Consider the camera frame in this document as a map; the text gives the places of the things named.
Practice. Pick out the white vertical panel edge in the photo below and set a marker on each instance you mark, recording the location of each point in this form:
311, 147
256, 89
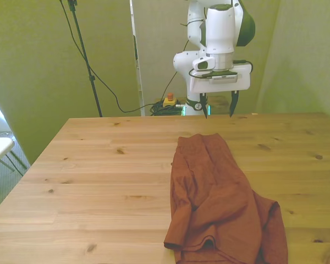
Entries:
139, 82

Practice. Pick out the rust orange shorts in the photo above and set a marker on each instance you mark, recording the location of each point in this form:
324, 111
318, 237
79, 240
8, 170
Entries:
217, 198

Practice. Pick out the black tripod stand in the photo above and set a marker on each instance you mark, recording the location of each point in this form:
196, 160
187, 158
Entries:
92, 78

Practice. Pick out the yellow emergency stop button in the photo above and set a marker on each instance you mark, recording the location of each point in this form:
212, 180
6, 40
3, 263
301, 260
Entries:
169, 102

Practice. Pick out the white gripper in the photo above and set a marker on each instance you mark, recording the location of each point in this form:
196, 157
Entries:
222, 85

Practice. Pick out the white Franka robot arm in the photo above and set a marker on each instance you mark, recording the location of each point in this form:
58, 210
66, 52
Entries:
220, 27

